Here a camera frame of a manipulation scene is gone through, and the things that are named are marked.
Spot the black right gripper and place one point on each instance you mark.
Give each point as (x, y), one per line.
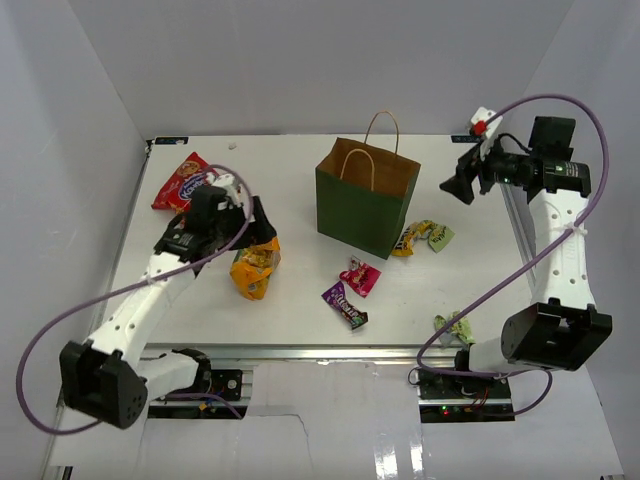
(466, 171)

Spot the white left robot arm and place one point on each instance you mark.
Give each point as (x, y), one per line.
(105, 377)

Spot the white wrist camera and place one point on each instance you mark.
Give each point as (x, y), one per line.
(484, 124)
(229, 183)

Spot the yellow candy packet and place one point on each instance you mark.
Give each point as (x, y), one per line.
(416, 230)

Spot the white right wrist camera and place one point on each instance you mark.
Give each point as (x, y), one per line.
(484, 124)

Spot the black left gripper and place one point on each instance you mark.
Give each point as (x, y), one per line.
(260, 230)

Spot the red cookie snack bag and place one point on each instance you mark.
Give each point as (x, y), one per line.
(177, 191)

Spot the aluminium table rail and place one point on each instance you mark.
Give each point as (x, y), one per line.
(309, 352)

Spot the light green snack wrapper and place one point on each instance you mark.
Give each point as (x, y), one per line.
(460, 332)

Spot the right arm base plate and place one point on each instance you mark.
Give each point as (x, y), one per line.
(450, 399)

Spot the purple chocolate bar wrapper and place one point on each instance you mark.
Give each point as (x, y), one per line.
(335, 297)

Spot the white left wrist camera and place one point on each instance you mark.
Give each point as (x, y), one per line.
(229, 183)

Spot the pink candy packet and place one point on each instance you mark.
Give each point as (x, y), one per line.
(360, 276)

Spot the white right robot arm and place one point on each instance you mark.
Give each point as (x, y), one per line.
(562, 327)

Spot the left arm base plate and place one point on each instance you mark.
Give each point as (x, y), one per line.
(227, 394)

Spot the green candy wrapper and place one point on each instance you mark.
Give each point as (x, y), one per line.
(439, 237)

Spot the orange chips bag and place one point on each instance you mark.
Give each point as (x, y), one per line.
(252, 268)

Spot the green paper bag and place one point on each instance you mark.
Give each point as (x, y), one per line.
(363, 194)

